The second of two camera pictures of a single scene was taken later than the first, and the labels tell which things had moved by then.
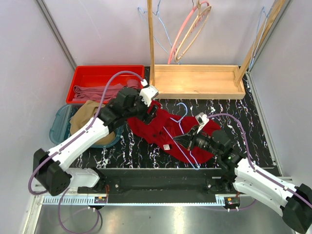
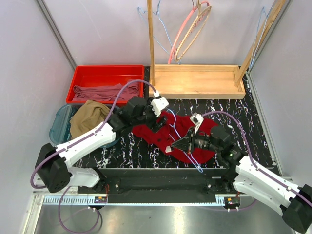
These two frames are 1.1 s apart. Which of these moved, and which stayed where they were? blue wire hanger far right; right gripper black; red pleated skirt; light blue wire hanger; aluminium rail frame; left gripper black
Moved: light blue wire hanger; left gripper black
Stayed: blue wire hanger far right; aluminium rail frame; right gripper black; red pleated skirt
